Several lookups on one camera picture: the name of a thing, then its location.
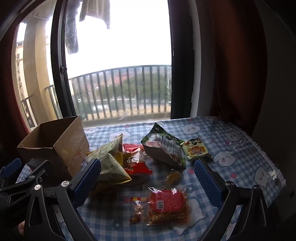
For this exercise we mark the yellow-green snack bag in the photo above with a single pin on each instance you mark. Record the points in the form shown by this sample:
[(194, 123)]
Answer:
[(108, 162)]

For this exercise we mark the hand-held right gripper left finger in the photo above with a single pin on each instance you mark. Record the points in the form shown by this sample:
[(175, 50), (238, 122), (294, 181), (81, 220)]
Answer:
[(87, 180)]

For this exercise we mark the white hanging garment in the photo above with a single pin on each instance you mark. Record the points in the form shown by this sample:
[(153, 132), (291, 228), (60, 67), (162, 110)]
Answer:
[(94, 11)]

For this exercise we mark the snack packets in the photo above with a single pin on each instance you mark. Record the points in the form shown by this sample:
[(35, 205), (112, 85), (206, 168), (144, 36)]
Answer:
[(166, 201)]

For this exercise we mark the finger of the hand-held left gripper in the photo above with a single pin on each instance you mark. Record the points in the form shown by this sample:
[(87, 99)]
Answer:
[(11, 168), (27, 179)]

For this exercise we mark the white paper scrap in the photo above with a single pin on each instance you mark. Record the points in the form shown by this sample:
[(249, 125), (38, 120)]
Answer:
[(273, 174)]

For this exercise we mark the beige apartment building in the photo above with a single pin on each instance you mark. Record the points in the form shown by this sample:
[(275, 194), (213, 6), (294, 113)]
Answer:
[(19, 69)]

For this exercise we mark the dark red curtain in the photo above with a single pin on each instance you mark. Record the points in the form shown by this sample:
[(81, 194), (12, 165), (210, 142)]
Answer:
[(231, 69)]

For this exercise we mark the small clear candy packet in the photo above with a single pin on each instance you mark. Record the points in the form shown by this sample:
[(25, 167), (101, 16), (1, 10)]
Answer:
[(137, 209)]

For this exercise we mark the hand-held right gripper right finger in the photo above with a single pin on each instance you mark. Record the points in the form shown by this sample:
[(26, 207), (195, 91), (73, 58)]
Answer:
[(208, 185)]

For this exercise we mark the red snack bag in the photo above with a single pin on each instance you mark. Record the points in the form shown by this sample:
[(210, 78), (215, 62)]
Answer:
[(135, 164)]

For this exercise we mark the black window frame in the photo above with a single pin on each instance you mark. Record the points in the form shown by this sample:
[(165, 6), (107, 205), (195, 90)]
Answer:
[(57, 46)]

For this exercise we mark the brown candy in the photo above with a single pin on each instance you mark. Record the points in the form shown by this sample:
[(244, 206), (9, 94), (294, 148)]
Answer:
[(172, 177)]

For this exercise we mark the clear plastic holder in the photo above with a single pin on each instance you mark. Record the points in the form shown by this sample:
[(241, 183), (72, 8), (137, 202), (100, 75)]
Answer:
[(240, 140)]

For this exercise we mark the grey balcony railing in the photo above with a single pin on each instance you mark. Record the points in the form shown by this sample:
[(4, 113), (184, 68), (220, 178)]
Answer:
[(120, 92)]

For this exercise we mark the blue checked bear tablecloth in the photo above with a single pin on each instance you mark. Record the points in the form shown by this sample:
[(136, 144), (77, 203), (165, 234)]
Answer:
[(231, 166)]

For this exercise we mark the brown cardboard box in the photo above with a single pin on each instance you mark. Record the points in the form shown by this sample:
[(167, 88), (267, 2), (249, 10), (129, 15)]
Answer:
[(69, 143)]

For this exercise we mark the grey hanging towel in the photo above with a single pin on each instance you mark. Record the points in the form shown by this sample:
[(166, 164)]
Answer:
[(71, 34)]

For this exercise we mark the small yellow-green snack packet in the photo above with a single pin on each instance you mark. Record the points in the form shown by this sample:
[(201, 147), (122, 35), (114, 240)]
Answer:
[(196, 149)]

